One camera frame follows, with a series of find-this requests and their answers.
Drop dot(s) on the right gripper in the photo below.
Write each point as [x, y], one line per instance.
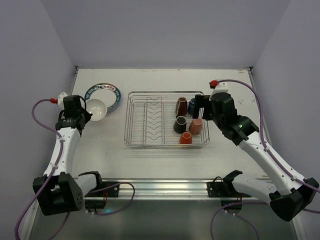
[203, 107]

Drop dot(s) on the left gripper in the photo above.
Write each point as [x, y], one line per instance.
[83, 115]

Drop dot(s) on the orange bowl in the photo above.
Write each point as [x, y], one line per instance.
[97, 109]

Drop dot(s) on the black cup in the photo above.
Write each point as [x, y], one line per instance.
[180, 125]

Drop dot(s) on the green rimmed printed plate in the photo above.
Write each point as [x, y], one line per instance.
[108, 93]

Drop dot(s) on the red orange cup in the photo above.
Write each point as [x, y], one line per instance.
[186, 138]

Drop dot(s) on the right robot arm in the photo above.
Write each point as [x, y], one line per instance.
[289, 192]

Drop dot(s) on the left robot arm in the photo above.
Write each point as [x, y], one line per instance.
[56, 190]

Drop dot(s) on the blue cup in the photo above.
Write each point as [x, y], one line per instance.
[191, 106]

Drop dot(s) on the dark brown cup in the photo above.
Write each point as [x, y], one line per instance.
[181, 108]

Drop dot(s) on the pink cup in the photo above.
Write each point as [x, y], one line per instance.
[196, 126]

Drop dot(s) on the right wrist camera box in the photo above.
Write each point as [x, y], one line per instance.
[218, 87]

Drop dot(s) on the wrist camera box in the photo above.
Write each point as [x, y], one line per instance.
[59, 99]
[218, 87]

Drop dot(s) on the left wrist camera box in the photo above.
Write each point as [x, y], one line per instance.
[59, 99]

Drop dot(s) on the wire dish rack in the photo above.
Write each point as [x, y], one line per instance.
[150, 117]

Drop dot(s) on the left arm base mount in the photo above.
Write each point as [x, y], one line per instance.
[98, 200]

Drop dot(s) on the aluminium rail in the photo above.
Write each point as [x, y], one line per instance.
[146, 189]

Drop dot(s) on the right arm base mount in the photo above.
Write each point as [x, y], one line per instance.
[218, 189]

